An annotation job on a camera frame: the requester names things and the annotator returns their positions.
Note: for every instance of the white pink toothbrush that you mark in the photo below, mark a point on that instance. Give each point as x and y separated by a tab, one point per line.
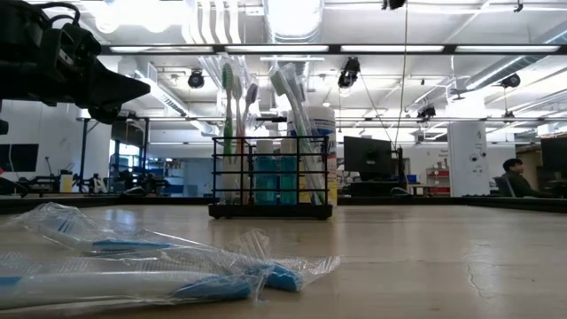
238	115

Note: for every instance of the black wall screen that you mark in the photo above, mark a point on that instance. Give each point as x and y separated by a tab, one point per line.
20	157

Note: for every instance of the black ceiling spotlight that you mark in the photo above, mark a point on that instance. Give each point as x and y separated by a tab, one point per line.
427	112
349	73
511	80
196	80

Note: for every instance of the black overhead camera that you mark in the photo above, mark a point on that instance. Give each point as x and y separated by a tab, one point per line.
393	3

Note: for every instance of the person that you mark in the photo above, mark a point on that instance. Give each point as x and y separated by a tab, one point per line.
516	177

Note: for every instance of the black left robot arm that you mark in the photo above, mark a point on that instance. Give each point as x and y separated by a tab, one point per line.
17	31

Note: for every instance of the white blue wipes canister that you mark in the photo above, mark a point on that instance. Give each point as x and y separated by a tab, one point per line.
325	124

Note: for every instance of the blue white toothbrush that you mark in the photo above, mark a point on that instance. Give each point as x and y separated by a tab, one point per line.
111	285
283	278

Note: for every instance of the small red shelf unit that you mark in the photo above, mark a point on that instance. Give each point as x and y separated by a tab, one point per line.
436	179

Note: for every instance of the large black monitor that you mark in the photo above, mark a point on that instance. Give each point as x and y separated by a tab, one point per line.
553	155

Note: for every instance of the black desk monitor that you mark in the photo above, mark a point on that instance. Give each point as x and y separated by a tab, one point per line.
367	155

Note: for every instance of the teal mouthwash bottle white cap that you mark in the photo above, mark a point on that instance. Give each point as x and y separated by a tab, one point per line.
288	177
266	177

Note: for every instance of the black aluminium table frame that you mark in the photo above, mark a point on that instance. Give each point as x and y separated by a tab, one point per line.
398	201

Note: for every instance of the green white toothbrush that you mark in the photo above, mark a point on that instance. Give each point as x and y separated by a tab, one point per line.
294	113
227	111

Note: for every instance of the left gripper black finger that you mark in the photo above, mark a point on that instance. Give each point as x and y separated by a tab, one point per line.
115	88

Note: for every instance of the grey office chair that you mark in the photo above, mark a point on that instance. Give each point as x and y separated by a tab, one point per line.
502	186

